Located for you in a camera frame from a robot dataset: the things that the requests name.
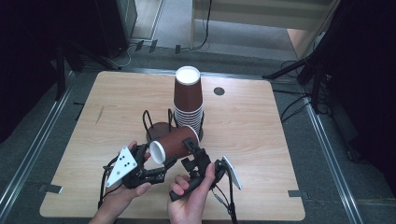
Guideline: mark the single brown paper cup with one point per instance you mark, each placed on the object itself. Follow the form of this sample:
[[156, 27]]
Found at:
[[176, 144]]

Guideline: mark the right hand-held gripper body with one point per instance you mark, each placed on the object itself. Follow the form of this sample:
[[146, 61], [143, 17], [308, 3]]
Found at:
[[202, 161]]

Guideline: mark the grey cabinet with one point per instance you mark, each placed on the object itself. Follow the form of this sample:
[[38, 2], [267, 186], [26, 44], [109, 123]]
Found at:
[[127, 15]]

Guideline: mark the stack of brown paper cups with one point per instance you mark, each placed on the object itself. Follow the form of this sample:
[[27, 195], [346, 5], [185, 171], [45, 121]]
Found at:
[[187, 93]]

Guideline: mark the black round table grommet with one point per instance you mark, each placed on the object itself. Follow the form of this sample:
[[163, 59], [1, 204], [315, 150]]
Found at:
[[219, 91]]

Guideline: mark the metal floor rail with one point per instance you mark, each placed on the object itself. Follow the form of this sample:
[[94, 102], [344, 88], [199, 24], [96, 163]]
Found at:
[[330, 161], [149, 70], [40, 137]]

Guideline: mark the dark curtain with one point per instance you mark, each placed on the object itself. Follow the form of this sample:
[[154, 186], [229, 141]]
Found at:
[[367, 77], [25, 62]]

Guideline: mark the black tripod stand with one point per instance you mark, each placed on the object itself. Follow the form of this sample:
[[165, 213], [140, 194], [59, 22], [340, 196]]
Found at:
[[286, 70]]

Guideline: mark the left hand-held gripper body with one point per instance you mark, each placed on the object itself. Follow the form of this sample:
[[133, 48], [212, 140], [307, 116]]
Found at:
[[123, 168]]

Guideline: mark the grey tape strip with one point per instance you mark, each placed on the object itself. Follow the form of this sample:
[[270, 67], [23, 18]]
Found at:
[[295, 193], [51, 188]]

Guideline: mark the white wooden furniture frame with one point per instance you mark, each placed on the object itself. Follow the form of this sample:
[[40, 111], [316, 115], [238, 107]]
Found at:
[[264, 18]]

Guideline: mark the black metal stand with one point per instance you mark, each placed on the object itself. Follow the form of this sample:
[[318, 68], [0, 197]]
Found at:
[[60, 77]]

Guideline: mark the small black floor plug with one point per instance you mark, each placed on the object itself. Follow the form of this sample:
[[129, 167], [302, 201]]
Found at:
[[139, 45]]

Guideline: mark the person's left hand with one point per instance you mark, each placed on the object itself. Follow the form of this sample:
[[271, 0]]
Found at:
[[124, 199]]

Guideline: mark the person's right hand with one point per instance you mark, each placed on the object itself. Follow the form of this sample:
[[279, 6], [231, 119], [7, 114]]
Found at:
[[190, 208]]

